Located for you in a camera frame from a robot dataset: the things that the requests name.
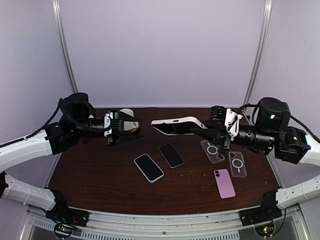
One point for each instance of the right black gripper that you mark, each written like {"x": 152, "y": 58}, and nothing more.
{"x": 215, "y": 134}

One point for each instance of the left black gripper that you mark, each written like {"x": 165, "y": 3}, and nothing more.
{"x": 121, "y": 116}

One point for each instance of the clear phone case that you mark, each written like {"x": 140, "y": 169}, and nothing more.
{"x": 212, "y": 152}

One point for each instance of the black phone white case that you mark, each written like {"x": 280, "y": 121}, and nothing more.
{"x": 177, "y": 126}
{"x": 149, "y": 168}

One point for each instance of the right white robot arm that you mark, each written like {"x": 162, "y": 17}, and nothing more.
{"x": 267, "y": 126}

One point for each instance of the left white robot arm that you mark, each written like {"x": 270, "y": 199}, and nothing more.
{"x": 78, "y": 121}

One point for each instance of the cream ceramic mug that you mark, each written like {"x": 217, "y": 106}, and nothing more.
{"x": 129, "y": 112}

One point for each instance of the red coaster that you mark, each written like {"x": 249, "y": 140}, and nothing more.
{"x": 131, "y": 128}

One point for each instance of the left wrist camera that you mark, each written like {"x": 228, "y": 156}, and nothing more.
{"x": 113, "y": 125}

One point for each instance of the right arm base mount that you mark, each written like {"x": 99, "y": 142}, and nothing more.
{"x": 263, "y": 217}

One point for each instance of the front aluminium rail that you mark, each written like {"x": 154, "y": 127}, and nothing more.
{"x": 226, "y": 225}

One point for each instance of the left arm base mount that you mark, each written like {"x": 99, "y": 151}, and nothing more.
{"x": 61, "y": 213}

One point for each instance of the right aluminium frame post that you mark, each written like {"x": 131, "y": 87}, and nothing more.
{"x": 264, "y": 30}

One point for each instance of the aluminium frame post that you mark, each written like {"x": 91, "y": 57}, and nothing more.
{"x": 63, "y": 43}
{"x": 264, "y": 30}

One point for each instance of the left aluminium frame post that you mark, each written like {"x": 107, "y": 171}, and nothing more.
{"x": 63, "y": 43}

